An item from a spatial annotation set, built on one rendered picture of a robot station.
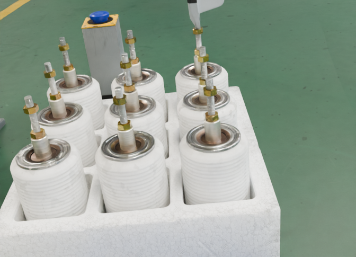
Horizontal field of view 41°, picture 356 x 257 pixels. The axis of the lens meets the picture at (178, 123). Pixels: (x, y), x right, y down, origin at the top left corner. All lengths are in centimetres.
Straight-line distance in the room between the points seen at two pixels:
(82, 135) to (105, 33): 29
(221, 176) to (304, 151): 48
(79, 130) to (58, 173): 13
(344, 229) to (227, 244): 29
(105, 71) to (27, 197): 42
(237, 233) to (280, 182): 35
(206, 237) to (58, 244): 20
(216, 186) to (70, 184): 20
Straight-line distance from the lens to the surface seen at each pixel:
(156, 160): 63
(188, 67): 88
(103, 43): 100
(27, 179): 66
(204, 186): 64
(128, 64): 72
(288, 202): 94
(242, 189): 66
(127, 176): 63
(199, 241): 66
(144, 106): 75
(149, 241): 66
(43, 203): 67
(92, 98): 86
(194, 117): 72
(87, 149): 78
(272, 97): 132
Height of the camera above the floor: 59
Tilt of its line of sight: 29 degrees down
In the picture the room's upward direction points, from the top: 6 degrees counter-clockwise
